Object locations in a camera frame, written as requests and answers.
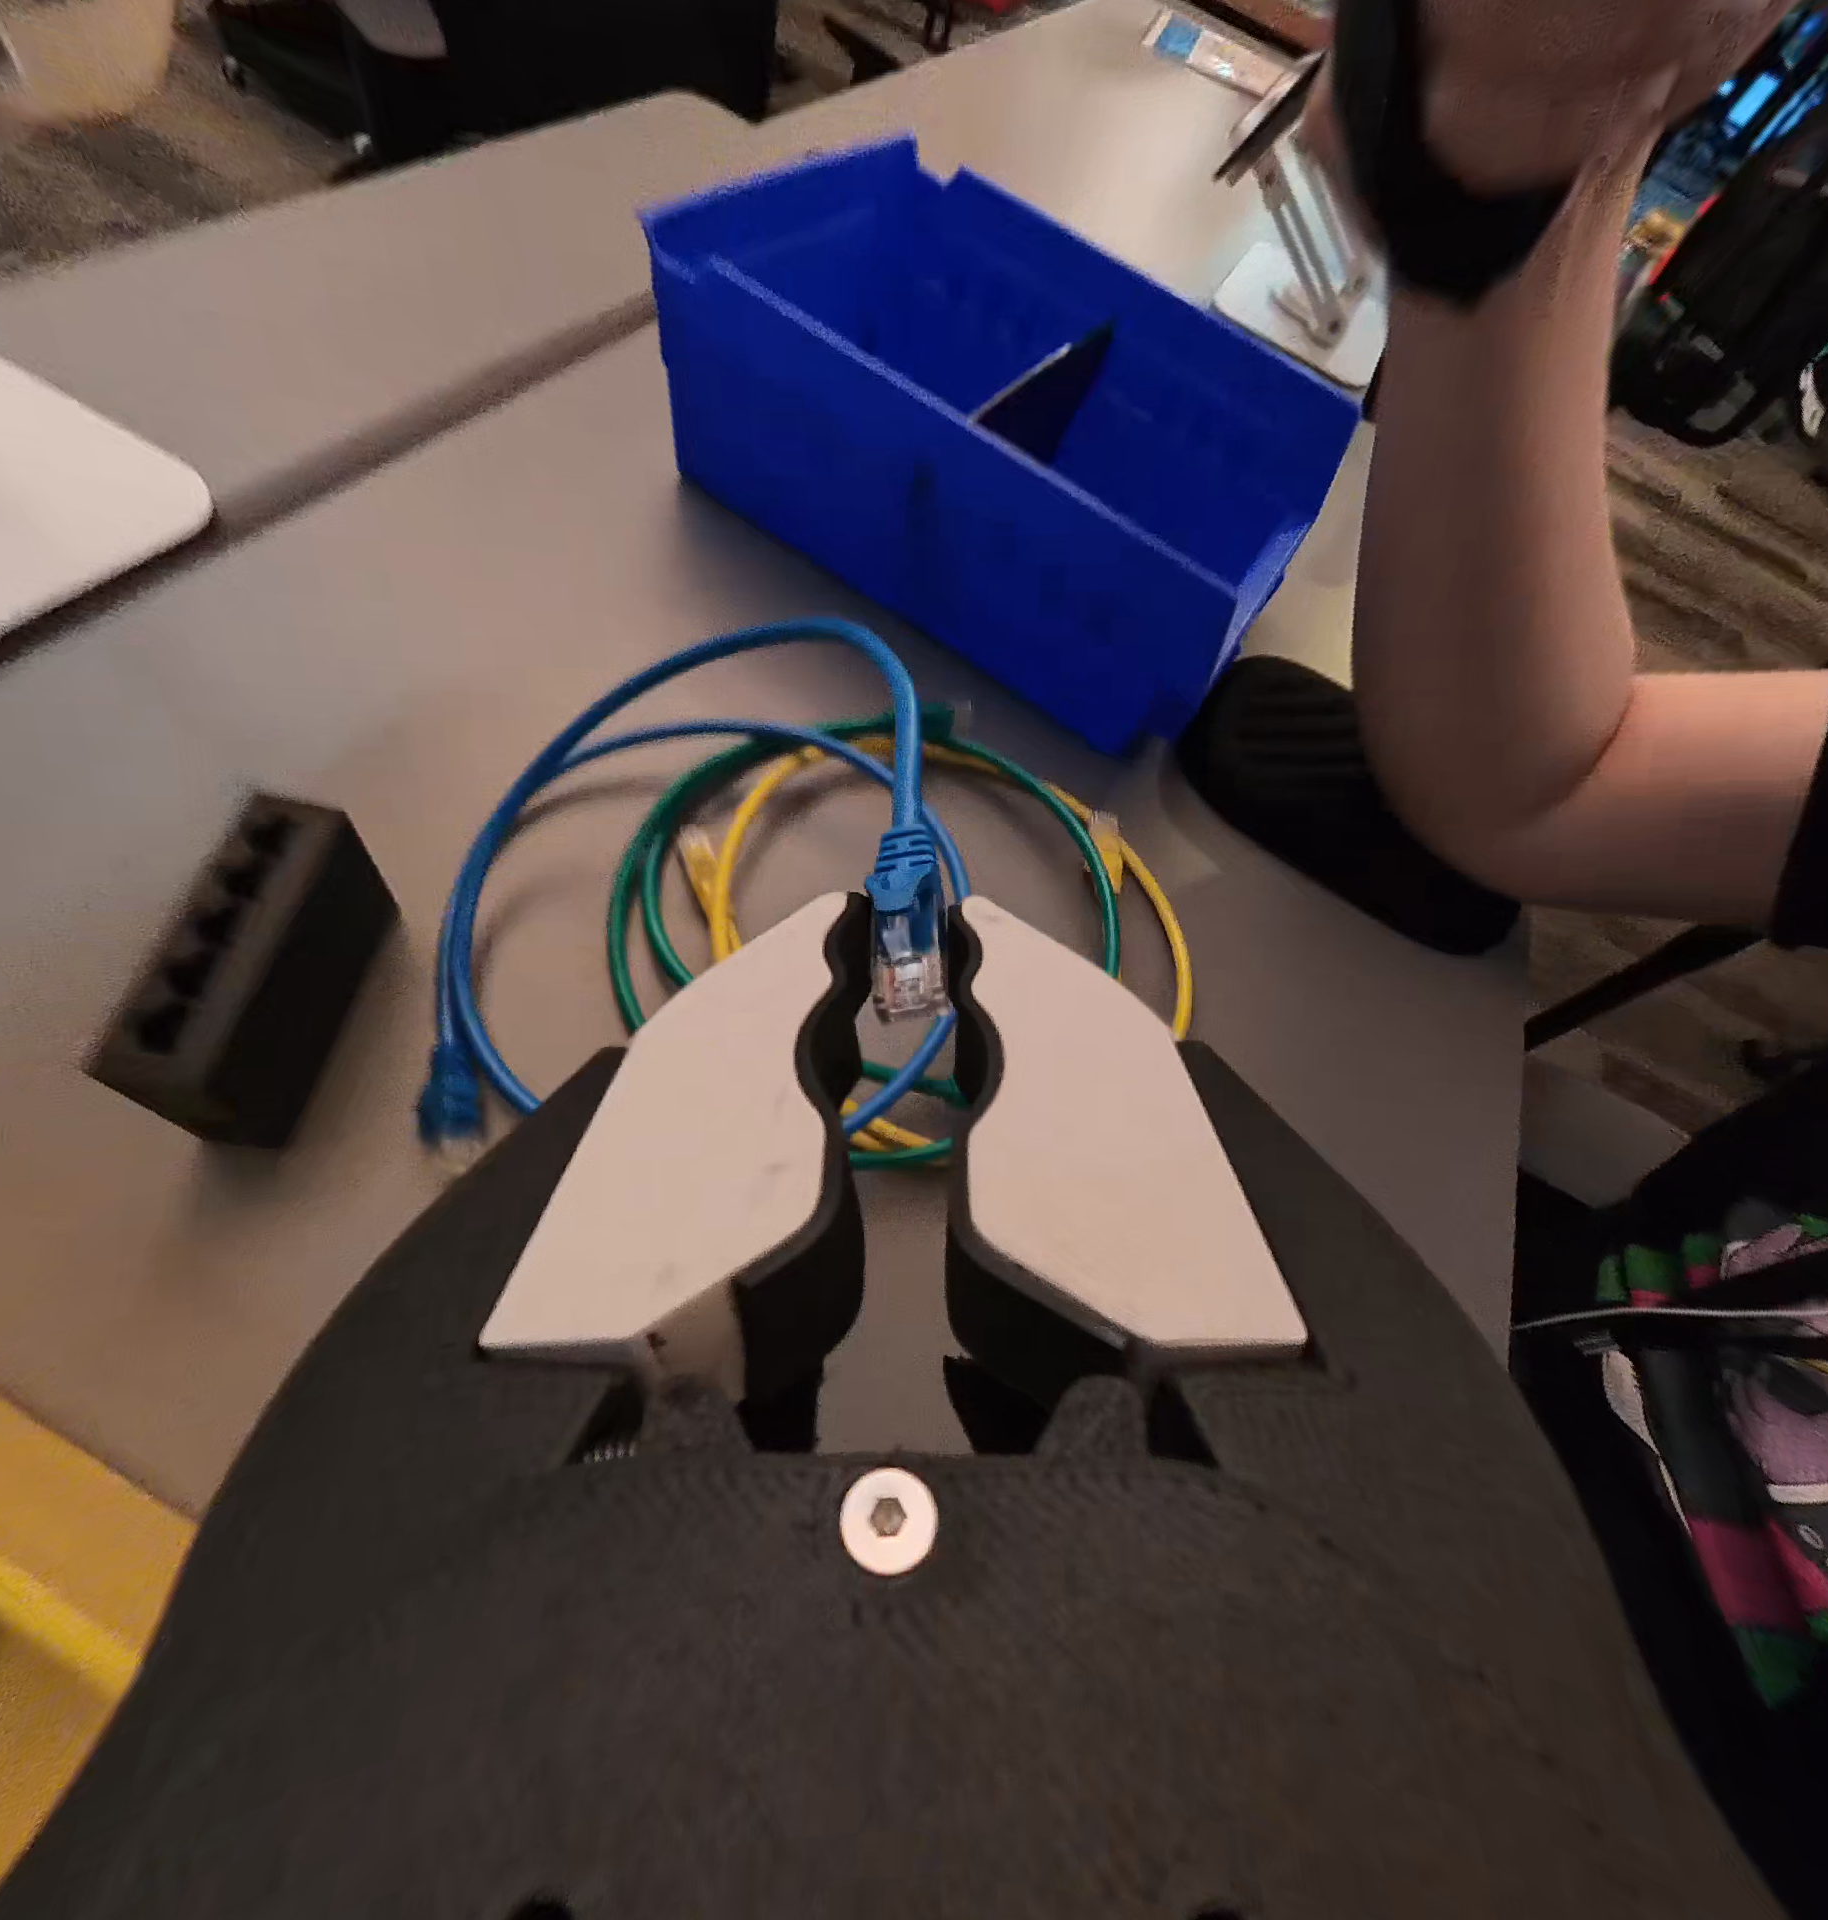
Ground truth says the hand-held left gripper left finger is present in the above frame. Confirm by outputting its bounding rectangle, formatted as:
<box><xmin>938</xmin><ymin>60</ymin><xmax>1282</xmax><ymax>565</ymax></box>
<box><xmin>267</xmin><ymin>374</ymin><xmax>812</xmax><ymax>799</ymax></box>
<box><xmin>476</xmin><ymin>891</ymin><xmax>871</xmax><ymax>1452</ymax></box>

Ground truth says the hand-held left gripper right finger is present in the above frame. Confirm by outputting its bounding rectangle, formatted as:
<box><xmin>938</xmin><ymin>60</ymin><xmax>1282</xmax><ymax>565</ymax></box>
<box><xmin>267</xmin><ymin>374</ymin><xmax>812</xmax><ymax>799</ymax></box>
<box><xmin>945</xmin><ymin>896</ymin><xmax>1311</xmax><ymax>1452</ymax></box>

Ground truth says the green ethernet cable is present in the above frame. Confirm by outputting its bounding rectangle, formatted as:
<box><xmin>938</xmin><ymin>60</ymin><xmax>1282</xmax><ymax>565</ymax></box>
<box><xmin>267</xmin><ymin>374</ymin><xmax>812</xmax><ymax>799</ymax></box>
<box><xmin>605</xmin><ymin>703</ymin><xmax>1125</xmax><ymax>1172</ymax></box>

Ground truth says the yellow ethernet cable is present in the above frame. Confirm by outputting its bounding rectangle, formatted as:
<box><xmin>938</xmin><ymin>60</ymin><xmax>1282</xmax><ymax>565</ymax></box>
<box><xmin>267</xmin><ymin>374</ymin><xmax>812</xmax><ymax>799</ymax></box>
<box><xmin>677</xmin><ymin>746</ymin><xmax>1194</xmax><ymax>1160</ymax></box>

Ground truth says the blue ethernet cable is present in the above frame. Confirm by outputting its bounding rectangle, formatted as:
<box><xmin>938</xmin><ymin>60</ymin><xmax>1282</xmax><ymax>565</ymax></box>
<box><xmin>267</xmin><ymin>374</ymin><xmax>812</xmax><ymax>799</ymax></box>
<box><xmin>413</xmin><ymin>619</ymin><xmax>974</xmax><ymax>1152</ymax></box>

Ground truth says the black network switch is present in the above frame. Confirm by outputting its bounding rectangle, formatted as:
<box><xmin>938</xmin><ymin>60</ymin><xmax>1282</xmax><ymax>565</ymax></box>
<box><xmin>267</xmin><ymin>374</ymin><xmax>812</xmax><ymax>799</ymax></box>
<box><xmin>86</xmin><ymin>788</ymin><xmax>405</xmax><ymax>1152</ymax></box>

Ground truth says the blue plastic bin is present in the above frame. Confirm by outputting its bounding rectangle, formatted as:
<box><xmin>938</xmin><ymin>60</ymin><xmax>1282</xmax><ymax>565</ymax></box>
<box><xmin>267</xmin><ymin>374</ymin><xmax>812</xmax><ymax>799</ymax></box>
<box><xmin>636</xmin><ymin>131</ymin><xmax>1364</xmax><ymax>756</ymax></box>

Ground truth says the yellow plastic bin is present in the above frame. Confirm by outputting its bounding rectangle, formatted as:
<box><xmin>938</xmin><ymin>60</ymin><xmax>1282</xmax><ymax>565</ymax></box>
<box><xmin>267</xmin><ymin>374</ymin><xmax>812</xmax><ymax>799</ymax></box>
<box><xmin>0</xmin><ymin>1361</ymin><xmax>200</xmax><ymax>1910</ymax></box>

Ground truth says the person's right forearm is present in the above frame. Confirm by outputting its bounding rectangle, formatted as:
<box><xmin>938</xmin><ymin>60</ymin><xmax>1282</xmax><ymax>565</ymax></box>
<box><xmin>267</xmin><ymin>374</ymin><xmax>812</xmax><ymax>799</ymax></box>
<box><xmin>1350</xmin><ymin>142</ymin><xmax>1828</xmax><ymax>930</ymax></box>

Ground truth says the person's right hand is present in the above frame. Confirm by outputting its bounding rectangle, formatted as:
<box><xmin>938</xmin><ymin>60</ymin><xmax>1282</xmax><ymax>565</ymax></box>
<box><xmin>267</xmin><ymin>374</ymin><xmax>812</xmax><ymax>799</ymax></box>
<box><xmin>1413</xmin><ymin>0</ymin><xmax>1798</xmax><ymax>193</ymax></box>

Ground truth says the black board metal stand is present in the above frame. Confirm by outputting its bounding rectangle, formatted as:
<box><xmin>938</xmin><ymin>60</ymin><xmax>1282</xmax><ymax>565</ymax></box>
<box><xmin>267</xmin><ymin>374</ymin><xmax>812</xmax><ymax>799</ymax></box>
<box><xmin>1211</xmin><ymin>51</ymin><xmax>1388</xmax><ymax>394</ymax></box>

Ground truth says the blue white paper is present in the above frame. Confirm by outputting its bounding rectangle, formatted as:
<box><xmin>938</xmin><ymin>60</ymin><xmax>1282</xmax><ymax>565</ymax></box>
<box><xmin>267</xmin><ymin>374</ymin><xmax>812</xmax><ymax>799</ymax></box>
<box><xmin>1143</xmin><ymin>6</ymin><xmax>1292</xmax><ymax>97</ymax></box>

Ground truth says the black backpack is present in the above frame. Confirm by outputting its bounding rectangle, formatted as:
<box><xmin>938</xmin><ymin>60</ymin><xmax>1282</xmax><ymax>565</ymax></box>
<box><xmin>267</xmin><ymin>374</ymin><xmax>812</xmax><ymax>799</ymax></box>
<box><xmin>1608</xmin><ymin>32</ymin><xmax>1828</xmax><ymax>453</ymax></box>

